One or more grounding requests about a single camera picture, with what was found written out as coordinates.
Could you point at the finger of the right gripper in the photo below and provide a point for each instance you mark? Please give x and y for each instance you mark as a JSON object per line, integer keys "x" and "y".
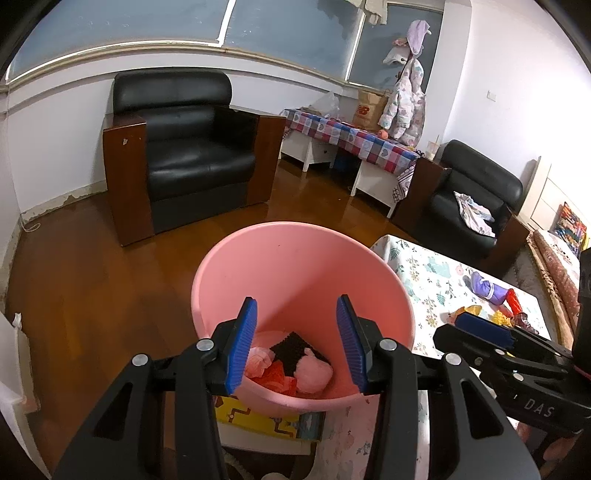
{"x": 518, "y": 341}
{"x": 480, "y": 350}

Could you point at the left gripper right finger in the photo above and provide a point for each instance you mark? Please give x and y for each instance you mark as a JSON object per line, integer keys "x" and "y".
{"x": 382, "y": 367}

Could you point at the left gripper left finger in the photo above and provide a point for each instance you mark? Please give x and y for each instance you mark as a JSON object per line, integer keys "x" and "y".
{"x": 210, "y": 368}

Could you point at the orange plastic wrapper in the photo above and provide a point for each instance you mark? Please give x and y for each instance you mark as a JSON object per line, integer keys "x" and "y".
{"x": 472, "y": 309}

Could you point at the red plastic wrapper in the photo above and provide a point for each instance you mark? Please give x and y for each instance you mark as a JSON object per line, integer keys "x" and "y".
{"x": 274, "y": 379}

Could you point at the white plastic bag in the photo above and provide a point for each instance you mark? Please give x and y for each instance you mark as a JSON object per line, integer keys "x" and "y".
{"x": 312, "y": 374}

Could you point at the black foam fruit net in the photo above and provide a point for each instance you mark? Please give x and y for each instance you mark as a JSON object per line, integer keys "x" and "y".
{"x": 290, "y": 350}

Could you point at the right hand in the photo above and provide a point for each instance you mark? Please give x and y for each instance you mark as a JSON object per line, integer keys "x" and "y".
{"x": 557, "y": 449}

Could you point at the brown snack wrapper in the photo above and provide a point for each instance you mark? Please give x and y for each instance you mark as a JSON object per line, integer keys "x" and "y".
{"x": 521, "y": 320}

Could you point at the pink crumpled bag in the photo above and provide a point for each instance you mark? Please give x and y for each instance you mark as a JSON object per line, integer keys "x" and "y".
{"x": 260, "y": 358}

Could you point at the purple cloth pouch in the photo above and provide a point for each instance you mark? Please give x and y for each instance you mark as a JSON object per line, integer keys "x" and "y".
{"x": 488, "y": 290}

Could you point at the yellow box under bucket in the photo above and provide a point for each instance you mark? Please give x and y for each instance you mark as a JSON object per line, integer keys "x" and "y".
{"x": 304, "y": 427}

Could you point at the bed with brown quilt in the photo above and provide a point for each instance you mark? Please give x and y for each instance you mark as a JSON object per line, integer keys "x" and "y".
{"x": 548, "y": 270}

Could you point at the floral tablecloth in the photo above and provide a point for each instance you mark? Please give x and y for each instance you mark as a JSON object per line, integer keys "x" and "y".
{"x": 437, "y": 286}

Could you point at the colourful striped pillow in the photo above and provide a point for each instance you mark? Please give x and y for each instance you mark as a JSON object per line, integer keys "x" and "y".
{"x": 570, "y": 228}

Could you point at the pink plastic bucket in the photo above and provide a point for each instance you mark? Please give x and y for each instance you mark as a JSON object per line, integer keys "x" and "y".
{"x": 296, "y": 273}

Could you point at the folded cloth on armchair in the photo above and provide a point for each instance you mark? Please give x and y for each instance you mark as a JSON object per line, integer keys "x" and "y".
{"x": 476, "y": 217}

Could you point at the white bed headboard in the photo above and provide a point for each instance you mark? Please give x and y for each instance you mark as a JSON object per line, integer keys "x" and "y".
{"x": 547, "y": 190}

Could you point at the white side table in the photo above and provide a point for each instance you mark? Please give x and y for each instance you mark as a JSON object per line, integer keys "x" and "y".
{"x": 379, "y": 182}

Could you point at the plastic cup with straw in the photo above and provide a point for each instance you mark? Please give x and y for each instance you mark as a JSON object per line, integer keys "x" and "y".
{"x": 432, "y": 149}

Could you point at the plaid tablecloth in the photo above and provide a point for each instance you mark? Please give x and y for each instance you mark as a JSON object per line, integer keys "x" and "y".
{"x": 389, "y": 155}

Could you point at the large black leather armchair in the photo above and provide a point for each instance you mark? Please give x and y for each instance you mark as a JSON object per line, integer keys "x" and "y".
{"x": 176, "y": 152}

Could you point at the hanging floral padded jacket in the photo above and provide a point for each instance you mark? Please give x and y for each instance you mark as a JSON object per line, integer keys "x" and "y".
{"x": 403, "y": 117}

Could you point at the brown cardboard box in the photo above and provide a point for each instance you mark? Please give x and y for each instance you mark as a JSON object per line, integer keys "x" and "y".
{"x": 369, "y": 110}

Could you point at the clear plastic bag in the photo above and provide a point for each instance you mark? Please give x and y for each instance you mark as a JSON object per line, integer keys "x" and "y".
{"x": 326, "y": 106}

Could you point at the white hanging cap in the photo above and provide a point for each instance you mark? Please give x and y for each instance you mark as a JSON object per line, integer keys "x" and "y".
{"x": 398, "y": 54}

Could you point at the purple hanging hat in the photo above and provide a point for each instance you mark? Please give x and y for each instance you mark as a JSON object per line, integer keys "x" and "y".
{"x": 416, "y": 34}

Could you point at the hanging beige garment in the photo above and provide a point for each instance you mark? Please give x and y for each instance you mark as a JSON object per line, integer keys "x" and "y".
{"x": 376, "y": 10}

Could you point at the white bag at wall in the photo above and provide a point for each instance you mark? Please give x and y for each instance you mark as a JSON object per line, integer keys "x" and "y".
{"x": 18, "y": 398}

